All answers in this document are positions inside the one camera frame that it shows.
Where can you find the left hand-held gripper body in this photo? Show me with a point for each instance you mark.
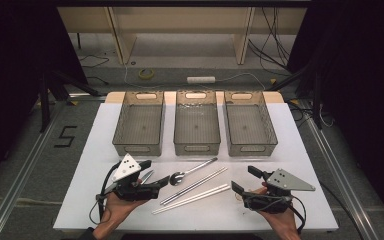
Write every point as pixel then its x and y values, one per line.
pixel 126 168

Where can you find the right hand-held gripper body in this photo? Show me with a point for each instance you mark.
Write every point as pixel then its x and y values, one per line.
pixel 280 181

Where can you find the metal spoon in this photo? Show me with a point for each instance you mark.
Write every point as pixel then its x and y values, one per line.
pixel 177 178

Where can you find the smoky clear plastic bin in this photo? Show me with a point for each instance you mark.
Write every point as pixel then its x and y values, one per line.
pixel 140 123
pixel 248 123
pixel 196 123

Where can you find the person's right hand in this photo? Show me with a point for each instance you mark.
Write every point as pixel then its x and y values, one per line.
pixel 285 221

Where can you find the person's left hand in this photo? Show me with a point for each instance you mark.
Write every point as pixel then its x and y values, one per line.
pixel 116 210

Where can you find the yellow floor tape piece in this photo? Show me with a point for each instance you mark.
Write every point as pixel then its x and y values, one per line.
pixel 73 103
pixel 294 101
pixel 273 81

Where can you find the black stand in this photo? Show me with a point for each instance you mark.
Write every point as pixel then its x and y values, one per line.
pixel 317 100
pixel 44 100

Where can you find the yellow tape roll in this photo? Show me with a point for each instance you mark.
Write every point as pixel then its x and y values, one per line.
pixel 146 74

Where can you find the white power strip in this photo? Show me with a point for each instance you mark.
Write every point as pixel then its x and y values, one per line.
pixel 200 80

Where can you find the black curtain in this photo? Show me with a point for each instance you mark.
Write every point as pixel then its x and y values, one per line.
pixel 363 83
pixel 13 66

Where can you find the light wooden desk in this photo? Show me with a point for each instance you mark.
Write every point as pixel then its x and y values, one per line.
pixel 180 18

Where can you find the aluminium floor rail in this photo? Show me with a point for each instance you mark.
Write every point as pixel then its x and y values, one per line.
pixel 34 156
pixel 336 166

